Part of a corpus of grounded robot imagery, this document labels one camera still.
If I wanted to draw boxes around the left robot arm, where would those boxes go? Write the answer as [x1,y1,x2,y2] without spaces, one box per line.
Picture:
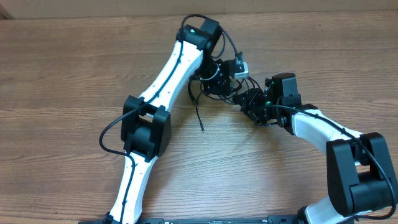
[99,17,223,223]

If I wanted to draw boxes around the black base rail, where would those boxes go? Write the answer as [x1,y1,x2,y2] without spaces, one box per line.
[77,214,355,224]

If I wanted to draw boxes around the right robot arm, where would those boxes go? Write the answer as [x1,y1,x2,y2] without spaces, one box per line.
[233,73,397,223]

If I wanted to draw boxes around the black USB cable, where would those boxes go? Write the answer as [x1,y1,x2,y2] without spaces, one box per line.
[198,76,265,105]

